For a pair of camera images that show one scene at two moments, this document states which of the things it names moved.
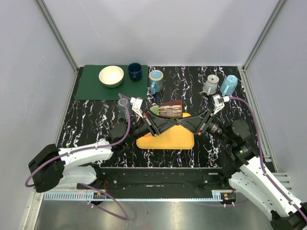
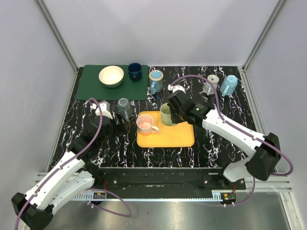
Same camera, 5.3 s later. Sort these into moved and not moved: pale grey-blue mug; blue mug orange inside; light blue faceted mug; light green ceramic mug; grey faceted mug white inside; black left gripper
Moved: light green ceramic mug; black left gripper
Not moved: grey faceted mug white inside; light blue faceted mug; pale grey-blue mug; blue mug orange inside
